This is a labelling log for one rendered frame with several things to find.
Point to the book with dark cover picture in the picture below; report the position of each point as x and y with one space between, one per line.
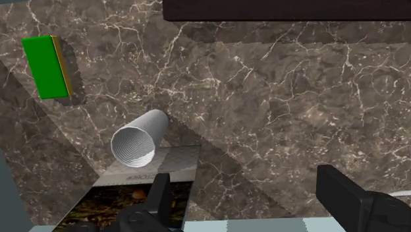
128 196

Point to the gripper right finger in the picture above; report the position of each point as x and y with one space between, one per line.
346 196

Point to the white ribbed cup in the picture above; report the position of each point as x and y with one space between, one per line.
140 140

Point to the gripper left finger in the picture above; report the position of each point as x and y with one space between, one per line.
159 199

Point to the green and yellow sponge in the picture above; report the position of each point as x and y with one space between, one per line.
46 66

